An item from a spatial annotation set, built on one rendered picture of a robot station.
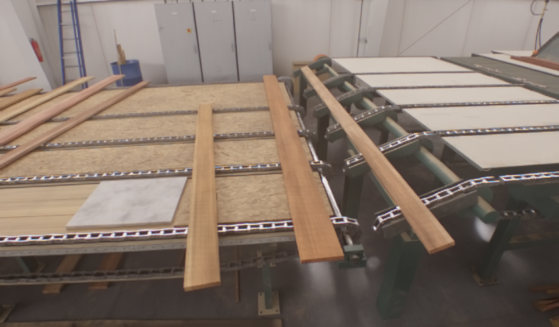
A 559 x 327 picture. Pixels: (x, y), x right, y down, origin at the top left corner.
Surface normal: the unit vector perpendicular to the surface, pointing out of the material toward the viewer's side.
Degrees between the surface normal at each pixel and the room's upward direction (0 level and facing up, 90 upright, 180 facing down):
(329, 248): 0
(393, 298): 90
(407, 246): 90
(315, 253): 0
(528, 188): 90
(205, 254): 0
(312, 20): 88
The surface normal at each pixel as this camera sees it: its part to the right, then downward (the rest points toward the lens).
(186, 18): 0.08, 0.47
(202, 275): -0.02, -0.88
